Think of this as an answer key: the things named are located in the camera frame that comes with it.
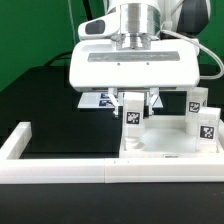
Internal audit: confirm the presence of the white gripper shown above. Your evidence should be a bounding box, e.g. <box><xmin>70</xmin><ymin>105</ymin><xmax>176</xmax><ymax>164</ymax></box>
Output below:
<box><xmin>69</xmin><ymin>18</ymin><xmax>199</xmax><ymax>117</ymax></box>

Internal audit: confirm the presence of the white square tabletop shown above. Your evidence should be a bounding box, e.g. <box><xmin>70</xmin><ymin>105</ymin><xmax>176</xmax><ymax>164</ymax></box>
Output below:
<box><xmin>119</xmin><ymin>115</ymin><xmax>224</xmax><ymax>159</ymax></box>

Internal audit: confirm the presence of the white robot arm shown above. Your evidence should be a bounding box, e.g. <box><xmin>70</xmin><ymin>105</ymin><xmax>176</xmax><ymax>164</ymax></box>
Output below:
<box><xmin>69</xmin><ymin>0</ymin><xmax>211</xmax><ymax>113</ymax></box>

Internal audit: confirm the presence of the white marker tag plate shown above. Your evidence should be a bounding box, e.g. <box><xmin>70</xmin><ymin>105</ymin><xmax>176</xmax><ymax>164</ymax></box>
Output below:
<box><xmin>78</xmin><ymin>92</ymin><xmax>163</xmax><ymax>109</ymax></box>

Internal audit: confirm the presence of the white U-shaped obstacle fence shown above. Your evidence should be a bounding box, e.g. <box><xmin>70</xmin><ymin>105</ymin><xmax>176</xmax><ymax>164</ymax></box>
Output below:
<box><xmin>0</xmin><ymin>122</ymin><xmax>224</xmax><ymax>184</ymax></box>

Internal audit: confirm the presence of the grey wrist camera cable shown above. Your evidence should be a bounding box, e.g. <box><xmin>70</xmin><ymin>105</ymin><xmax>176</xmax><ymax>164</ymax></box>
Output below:
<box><xmin>159</xmin><ymin>0</ymin><xmax>224</xmax><ymax>81</ymax></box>

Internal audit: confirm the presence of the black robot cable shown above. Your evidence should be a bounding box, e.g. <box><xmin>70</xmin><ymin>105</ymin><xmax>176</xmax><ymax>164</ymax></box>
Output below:
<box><xmin>43</xmin><ymin>0</ymin><xmax>94</xmax><ymax>68</ymax></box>

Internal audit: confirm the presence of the thin white cable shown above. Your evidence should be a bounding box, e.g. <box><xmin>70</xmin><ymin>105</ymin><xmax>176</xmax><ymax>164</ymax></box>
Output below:
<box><xmin>67</xmin><ymin>0</ymin><xmax>78</xmax><ymax>51</ymax></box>

